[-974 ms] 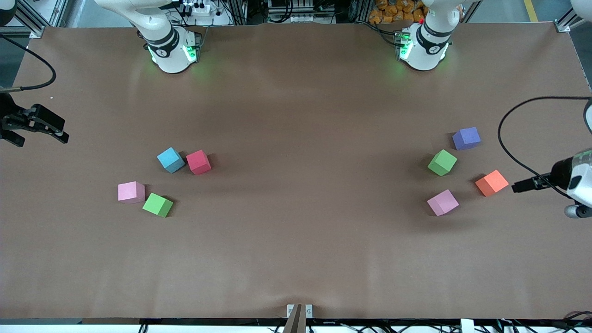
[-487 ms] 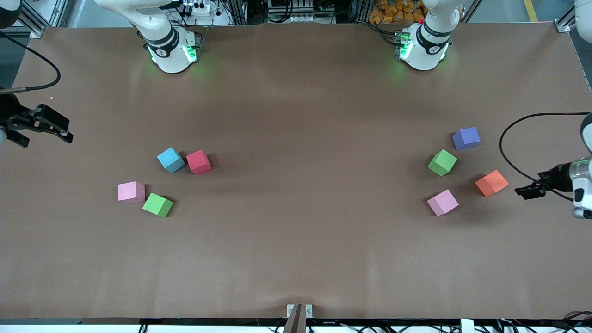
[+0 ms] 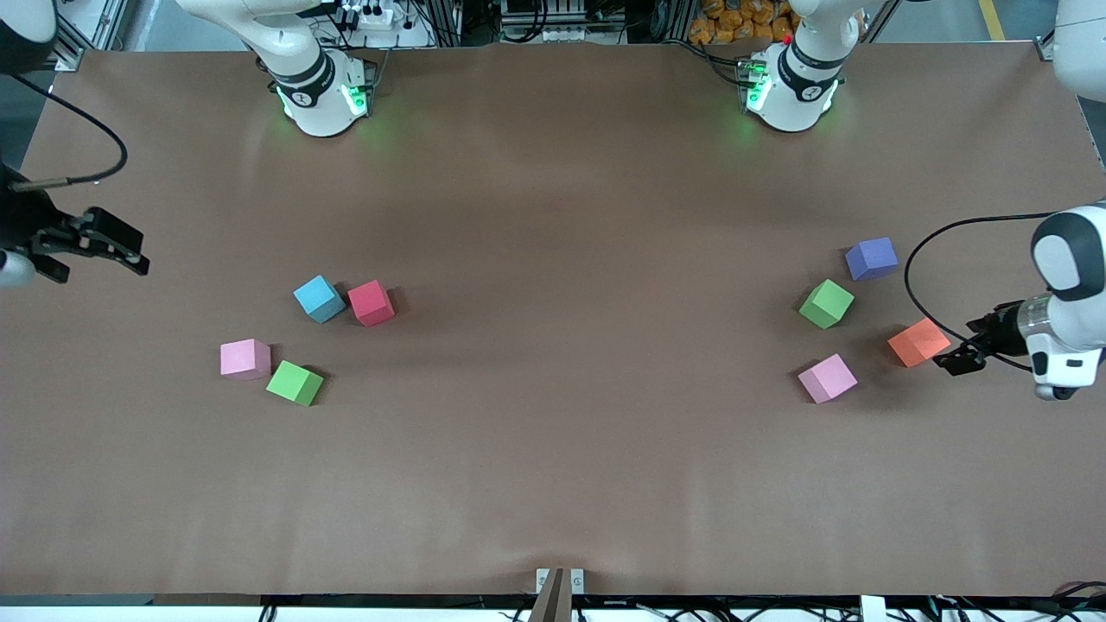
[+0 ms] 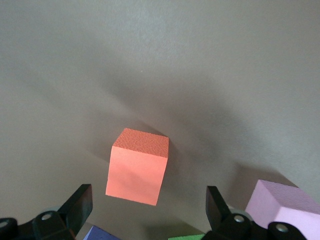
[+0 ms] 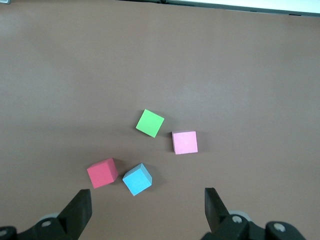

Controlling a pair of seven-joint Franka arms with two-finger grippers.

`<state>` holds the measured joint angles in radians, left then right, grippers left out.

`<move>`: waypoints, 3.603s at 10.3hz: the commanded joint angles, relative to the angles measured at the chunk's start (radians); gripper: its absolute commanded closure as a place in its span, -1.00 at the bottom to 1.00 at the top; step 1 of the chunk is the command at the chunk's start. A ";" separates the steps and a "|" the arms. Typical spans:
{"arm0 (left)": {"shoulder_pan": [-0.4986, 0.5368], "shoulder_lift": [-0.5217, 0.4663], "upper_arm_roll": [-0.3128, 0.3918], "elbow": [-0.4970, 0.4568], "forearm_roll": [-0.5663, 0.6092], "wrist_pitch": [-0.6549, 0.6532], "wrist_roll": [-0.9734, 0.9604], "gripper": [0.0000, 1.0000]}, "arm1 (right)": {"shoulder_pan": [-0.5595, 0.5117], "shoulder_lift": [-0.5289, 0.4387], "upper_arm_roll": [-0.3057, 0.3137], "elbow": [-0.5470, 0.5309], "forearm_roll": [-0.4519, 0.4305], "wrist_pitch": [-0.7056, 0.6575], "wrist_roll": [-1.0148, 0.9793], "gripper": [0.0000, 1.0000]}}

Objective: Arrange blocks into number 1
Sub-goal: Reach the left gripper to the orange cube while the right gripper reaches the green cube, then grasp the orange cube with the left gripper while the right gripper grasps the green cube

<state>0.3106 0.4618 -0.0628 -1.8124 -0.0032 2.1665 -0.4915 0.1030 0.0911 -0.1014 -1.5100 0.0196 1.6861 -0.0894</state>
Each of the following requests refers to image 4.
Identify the pink foam cube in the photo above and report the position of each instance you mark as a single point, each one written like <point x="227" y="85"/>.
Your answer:
<point x="287" y="205"/>

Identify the orange foam cube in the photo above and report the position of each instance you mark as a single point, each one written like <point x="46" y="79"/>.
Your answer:
<point x="136" y="172"/>

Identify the purple foam cube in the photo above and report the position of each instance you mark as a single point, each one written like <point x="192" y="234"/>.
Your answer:
<point x="100" y="234"/>

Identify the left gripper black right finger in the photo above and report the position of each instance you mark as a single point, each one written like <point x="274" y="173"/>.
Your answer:
<point x="217" y="212"/>

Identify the green foam cube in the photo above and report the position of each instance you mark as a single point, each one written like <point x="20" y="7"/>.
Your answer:
<point x="187" y="237"/>

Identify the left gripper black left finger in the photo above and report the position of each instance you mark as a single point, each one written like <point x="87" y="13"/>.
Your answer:
<point x="76" y="212"/>

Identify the brown table cover sheet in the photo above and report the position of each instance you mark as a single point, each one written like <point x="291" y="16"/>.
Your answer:
<point x="75" y="62"/>

